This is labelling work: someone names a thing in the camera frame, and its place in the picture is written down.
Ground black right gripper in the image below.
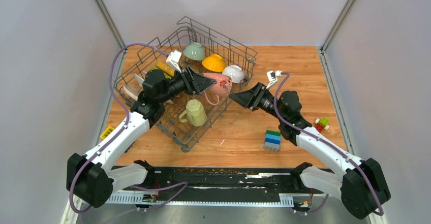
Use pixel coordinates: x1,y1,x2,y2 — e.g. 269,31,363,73
229,82,286,122

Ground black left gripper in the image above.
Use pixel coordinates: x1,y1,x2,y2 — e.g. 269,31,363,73
157,65,215,104

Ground grey wire dish rack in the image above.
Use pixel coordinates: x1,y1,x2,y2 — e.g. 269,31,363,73
115,16,257,152

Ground pink mug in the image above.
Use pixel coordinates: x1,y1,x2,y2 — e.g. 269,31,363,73
203,73,233,106

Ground yellow bowl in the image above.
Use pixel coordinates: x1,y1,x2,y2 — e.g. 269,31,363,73
202,54,226,73

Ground white bowl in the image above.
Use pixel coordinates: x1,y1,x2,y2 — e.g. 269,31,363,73
222,65,245,83

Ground yellow mug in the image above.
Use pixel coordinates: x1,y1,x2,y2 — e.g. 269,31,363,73
178,99,207,127

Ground teal and yellow bowls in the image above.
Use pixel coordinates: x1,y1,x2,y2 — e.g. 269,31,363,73
183,42,206,61

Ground yellow polka dot plate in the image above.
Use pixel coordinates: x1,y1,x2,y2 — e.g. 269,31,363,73
155,60,175,77

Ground cream and pink plate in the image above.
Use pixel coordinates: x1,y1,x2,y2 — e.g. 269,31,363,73
122,85,140,101

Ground green scalloped plate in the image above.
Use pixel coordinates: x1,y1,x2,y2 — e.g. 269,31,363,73
150,66,172,79

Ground red and teal floral plate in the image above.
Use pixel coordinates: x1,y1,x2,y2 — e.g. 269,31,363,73
134,74,144,87

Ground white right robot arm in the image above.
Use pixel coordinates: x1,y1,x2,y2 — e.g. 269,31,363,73
229,83,391,219

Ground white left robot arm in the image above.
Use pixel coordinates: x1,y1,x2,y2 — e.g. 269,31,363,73
66,67,217,208

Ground green blue grey block stack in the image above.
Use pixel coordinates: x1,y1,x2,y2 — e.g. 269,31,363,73
264,130,282,151

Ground small red yellow green toy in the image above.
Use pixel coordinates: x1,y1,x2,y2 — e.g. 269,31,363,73
315,117,330,133

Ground yellow red blue toy block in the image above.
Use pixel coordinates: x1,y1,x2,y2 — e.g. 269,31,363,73
99,126,115,140

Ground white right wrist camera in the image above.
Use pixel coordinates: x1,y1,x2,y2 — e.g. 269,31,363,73
266,70,283,90

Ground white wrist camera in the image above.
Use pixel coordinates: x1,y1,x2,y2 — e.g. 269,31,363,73
266,70,283,90
166,50,182,73

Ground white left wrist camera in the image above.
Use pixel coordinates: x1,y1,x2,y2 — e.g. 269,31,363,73
166,50,182,73

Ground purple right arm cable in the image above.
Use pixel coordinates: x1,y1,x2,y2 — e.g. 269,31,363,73
272,72,385,217

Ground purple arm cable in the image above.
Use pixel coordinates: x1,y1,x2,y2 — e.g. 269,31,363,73
272,72,385,217
69,43,189,215

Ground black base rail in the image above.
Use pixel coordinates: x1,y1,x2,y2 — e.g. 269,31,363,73
72,164,378,213

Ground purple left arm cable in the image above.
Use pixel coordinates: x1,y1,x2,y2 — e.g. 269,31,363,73
69,43,189,215

